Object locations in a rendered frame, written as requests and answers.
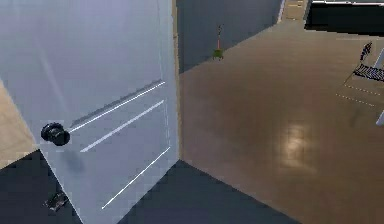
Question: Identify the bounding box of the black round door knob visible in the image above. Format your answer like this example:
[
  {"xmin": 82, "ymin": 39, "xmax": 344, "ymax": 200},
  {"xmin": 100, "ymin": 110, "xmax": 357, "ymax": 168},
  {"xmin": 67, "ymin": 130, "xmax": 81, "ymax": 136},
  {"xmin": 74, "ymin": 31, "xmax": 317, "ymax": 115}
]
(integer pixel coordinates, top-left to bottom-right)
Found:
[{"xmin": 40, "ymin": 122, "xmax": 71, "ymax": 147}]

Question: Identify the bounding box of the white room door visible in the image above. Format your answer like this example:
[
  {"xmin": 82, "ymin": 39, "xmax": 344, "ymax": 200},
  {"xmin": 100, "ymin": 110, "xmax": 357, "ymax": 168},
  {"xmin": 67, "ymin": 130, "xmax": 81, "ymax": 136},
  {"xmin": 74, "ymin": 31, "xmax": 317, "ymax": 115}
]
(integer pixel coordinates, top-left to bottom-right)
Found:
[{"xmin": 0, "ymin": 0, "xmax": 181, "ymax": 224}]

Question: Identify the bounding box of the green red floor object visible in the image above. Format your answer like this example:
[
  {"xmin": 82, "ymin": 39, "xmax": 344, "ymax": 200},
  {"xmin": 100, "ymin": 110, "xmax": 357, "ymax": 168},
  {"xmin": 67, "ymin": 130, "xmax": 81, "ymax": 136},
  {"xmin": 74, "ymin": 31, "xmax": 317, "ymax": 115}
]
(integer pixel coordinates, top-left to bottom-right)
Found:
[{"xmin": 212, "ymin": 23, "xmax": 225, "ymax": 61}]

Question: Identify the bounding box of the black cabinet with white top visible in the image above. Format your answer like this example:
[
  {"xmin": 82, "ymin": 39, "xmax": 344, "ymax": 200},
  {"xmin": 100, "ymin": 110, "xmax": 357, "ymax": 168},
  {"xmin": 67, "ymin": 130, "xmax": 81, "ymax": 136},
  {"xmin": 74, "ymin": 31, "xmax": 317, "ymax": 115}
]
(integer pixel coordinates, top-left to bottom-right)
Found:
[{"xmin": 304, "ymin": 0, "xmax": 384, "ymax": 38}]

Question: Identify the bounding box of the small dark object on floor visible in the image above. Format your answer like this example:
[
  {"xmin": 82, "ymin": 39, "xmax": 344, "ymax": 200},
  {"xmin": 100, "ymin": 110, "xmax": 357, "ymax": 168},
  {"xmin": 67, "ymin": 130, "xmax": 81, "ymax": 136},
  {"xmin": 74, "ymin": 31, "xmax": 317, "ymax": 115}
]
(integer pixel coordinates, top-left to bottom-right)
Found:
[{"xmin": 43, "ymin": 191, "xmax": 69, "ymax": 212}]

